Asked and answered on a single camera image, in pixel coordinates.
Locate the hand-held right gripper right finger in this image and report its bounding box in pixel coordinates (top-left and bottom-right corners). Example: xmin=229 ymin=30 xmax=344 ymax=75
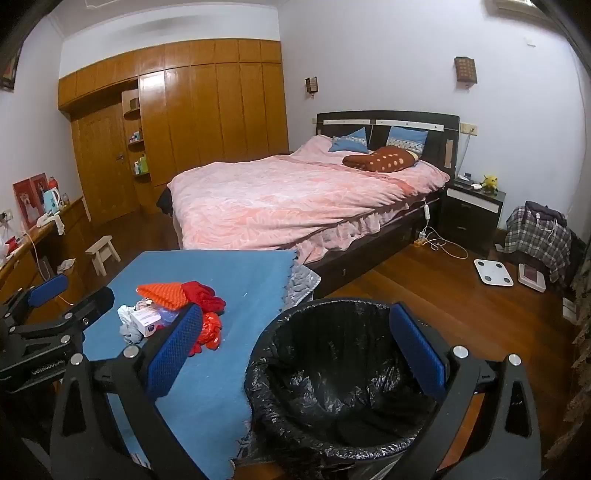
xmin=389 ymin=302 xmax=544 ymax=480

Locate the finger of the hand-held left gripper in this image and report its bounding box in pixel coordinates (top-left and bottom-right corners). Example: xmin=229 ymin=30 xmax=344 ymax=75
xmin=0 ymin=274 xmax=70 ymax=328
xmin=9 ymin=287 xmax=115 ymax=345

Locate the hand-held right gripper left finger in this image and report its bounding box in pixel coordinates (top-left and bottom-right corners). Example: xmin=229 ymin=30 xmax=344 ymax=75
xmin=48 ymin=304 xmax=206 ymax=480

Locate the white cardboard box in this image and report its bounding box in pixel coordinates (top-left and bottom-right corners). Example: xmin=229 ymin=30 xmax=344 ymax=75
xmin=130 ymin=308 xmax=164 ymax=337

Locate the red glove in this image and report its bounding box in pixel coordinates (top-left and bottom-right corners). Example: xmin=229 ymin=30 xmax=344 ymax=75
xmin=188 ymin=311 xmax=223 ymax=357

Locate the orange mesh cloth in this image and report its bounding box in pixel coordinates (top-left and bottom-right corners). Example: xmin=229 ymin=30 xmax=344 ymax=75
xmin=136 ymin=282 xmax=195 ymax=309

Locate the red cloth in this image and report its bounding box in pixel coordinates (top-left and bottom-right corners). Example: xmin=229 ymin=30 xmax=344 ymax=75
xmin=181 ymin=281 xmax=227 ymax=315

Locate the black trash bin with bag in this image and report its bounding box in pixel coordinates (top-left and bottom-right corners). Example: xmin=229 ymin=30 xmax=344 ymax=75
xmin=243 ymin=298 xmax=469 ymax=480

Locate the wooden side desk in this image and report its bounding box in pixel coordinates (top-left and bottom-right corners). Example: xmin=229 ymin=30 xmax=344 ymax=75
xmin=0 ymin=196 xmax=90 ymax=324

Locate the wooden stool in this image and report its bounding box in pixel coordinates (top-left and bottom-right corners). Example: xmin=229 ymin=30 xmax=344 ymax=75
xmin=85 ymin=235 xmax=122 ymax=277

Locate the white cloth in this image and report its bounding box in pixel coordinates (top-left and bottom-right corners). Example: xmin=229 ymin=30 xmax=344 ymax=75
xmin=36 ymin=210 xmax=65 ymax=236

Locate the blue table cloth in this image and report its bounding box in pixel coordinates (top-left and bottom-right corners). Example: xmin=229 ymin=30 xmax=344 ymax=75
xmin=83 ymin=249 xmax=301 ymax=480

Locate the white bathroom scale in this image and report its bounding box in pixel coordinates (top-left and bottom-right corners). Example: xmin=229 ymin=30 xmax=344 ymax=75
xmin=474 ymin=258 xmax=515 ymax=288

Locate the black cloth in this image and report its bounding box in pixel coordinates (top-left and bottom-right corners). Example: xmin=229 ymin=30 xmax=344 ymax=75
xmin=156 ymin=185 xmax=174 ymax=217

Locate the white and red scale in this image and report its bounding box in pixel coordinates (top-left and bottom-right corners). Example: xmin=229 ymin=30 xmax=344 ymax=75
xmin=517 ymin=263 xmax=547 ymax=292

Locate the grey quilted cloth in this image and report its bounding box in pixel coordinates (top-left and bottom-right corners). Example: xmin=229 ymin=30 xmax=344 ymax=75
xmin=279 ymin=263 xmax=321 ymax=315

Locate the wooden door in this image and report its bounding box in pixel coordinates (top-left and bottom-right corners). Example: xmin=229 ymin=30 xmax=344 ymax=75
xmin=69 ymin=102 xmax=141 ymax=224

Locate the dark nightstand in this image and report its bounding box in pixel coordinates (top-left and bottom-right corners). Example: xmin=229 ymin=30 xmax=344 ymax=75
xmin=438 ymin=178 xmax=507 ymax=252

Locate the plaid bag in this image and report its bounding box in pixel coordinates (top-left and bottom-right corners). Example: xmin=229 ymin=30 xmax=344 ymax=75
xmin=504 ymin=205 xmax=573 ymax=283

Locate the patterned dark curtain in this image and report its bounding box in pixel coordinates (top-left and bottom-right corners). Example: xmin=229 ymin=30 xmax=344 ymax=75
xmin=547 ymin=240 xmax=591 ymax=462

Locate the pink blanket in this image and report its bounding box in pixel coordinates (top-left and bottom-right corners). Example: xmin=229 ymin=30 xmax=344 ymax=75
xmin=167 ymin=135 xmax=451 ymax=266

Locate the dark purple garment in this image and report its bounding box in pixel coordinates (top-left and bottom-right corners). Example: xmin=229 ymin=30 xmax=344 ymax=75
xmin=524 ymin=200 xmax=568 ymax=227

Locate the brown dotted pillow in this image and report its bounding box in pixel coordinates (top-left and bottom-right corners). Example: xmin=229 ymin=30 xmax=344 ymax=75
xmin=342 ymin=147 xmax=419 ymax=174

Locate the dark wooden bed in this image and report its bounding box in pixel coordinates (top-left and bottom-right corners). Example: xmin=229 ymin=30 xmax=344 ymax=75
xmin=157 ymin=111 xmax=462 ymax=301

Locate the blue pillow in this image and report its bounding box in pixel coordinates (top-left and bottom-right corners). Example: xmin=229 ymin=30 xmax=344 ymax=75
xmin=385 ymin=126 xmax=429 ymax=155
xmin=329 ymin=127 xmax=370 ymax=154

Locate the wooden wardrobe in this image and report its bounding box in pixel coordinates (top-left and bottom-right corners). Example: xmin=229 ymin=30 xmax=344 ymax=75
xmin=58 ymin=39 xmax=291 ymax=217

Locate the beige air conditioner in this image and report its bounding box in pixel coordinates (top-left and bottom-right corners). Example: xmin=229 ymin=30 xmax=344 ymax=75
xmin=489 ymin=0 xmax=541 ymax=14

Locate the red photo frame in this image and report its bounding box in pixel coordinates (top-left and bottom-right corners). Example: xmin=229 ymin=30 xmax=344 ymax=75
xmin=13 ymin=179 xmax=40 ymax=230
xmin=30 ymin=173 xmax=49 ymax=217

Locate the white cable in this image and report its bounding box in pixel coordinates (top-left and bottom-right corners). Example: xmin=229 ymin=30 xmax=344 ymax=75
xmin=422 ymin=226 xmax=469 ymax=260

